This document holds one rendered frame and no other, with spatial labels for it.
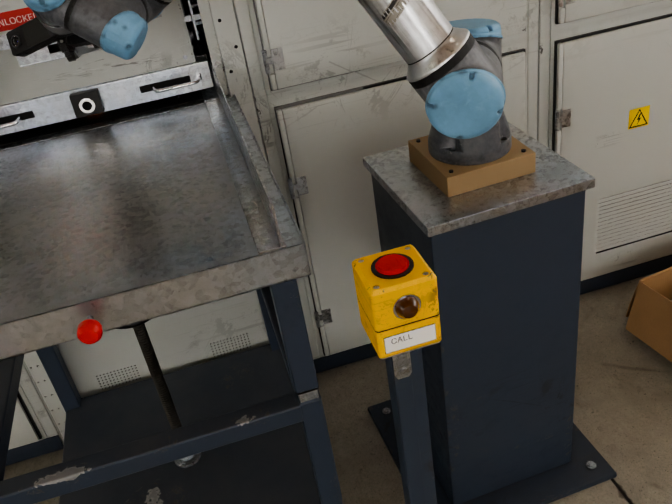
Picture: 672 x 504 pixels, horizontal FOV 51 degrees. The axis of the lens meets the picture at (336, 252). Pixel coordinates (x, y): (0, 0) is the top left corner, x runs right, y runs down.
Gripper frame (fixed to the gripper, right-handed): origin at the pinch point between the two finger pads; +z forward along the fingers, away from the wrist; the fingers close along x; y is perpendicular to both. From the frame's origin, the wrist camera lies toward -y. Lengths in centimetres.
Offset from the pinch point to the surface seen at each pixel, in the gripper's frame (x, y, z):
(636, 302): -88, 120, 25
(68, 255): -41, -4, -37
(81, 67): -1.8, -0.2, 7.3
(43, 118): -9.7, -11.0, 10.6
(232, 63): -8.2, 30.7, 5.8
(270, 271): -51, 24, -48
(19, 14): 9.1, -8.3, 0.9
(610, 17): -16, 123, 10
